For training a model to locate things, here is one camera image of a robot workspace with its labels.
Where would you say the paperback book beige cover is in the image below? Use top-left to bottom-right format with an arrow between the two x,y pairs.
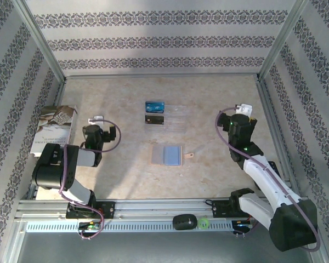
30,105 -> 78,157

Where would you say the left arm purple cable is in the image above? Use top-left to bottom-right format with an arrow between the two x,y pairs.
59,118 -> 122,241

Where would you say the thin aluminium frame rail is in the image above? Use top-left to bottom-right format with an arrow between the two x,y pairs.
64,73 -> 260,81

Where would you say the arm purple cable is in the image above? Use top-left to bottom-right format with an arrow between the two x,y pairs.
59,118 -> 122,241
215,106 -> 319,251

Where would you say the clear acrylic card tray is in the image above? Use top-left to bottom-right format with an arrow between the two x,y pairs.
144,101 -> 188,135

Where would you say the wide aluminium frame rail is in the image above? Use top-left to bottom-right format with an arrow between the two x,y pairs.
15,199 -> 310,221

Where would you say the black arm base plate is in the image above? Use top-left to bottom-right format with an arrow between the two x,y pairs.
65,201 -> 116,220
211,199 -> 261,219

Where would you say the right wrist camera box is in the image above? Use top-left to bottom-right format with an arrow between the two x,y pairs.
235,103 -> 253,116

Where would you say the black credit card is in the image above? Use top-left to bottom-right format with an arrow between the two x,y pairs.
144,115 -> 166,126

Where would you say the black desk calculator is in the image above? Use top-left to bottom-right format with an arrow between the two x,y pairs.
260,161 -> 287,190

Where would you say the black oval remote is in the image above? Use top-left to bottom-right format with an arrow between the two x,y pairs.
172,213 -> 197,231

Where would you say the aluminium frame side rail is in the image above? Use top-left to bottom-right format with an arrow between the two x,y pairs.
26,81 -> 68,201
255,76 -> 302,198

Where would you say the small circuit board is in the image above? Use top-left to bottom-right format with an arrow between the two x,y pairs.
234,220 -> 253,230
78,221 -> 103,231

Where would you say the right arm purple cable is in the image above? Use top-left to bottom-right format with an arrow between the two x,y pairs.
215,106 -> 319,251

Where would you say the slotted grey cable duct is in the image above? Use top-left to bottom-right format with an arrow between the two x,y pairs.
25,221 -> 234,233

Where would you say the aluminium frame post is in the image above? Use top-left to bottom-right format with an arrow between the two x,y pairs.
257,0 -> 311,83
12,0 -> 67,84

